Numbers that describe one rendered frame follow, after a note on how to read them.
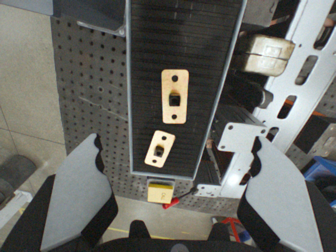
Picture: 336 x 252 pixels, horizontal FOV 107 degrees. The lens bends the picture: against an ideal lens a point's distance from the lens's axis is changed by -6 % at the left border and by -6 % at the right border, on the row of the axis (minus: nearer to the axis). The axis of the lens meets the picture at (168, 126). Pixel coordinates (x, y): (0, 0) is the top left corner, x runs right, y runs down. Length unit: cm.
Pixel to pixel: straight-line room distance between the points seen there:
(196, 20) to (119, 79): 56
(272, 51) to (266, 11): 7
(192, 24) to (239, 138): 24
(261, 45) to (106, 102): 68
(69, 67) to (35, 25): 107
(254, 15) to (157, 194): 40
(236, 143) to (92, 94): 70
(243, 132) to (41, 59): 185
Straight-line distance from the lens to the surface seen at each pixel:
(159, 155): 26
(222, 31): 21
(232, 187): 66
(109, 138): 89
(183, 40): 20
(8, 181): 275
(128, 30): 21
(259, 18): 30
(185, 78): 20
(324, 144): 63
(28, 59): 200
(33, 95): 212
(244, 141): 35
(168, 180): 36
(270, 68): 34
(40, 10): 35
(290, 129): 56
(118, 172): 108
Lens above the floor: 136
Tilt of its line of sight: 61 degrees down
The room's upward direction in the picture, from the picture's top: 175 degrees counter-clockwise
